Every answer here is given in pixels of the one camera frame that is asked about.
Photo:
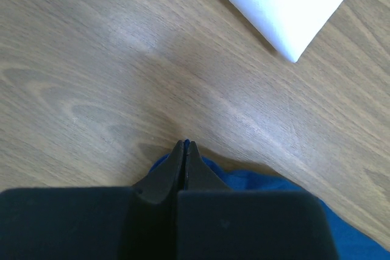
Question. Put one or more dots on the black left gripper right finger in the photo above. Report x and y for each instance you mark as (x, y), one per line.
(197, 175)

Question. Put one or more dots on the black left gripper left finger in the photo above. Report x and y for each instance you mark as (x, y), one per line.
(157, 185)

